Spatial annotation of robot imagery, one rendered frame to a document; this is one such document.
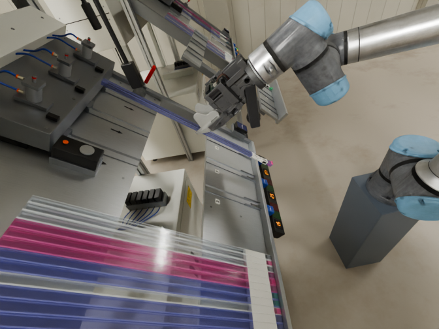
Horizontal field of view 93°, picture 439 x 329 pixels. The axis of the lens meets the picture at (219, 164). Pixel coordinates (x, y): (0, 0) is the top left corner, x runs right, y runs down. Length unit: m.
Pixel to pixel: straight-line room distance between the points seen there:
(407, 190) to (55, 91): 0.87
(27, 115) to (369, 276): 1.45
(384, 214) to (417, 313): 0.62
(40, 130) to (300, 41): 0.49
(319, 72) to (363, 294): 1.13
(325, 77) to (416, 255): 1.23
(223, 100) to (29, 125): 0.36
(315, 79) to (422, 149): 0.44
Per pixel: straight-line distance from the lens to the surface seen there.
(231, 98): 0.49
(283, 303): 0.56
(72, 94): 0.56
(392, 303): 1.42
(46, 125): 0.48
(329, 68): 0.50
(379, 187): 0.93
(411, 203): 0.73
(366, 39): 0.62
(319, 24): 0.48
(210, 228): 0.52
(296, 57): 0.48
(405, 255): 1.54
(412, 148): 0.83
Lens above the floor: 1.28
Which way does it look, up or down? 44 degrees down
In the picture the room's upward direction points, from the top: 16 degrees counter-clockwise
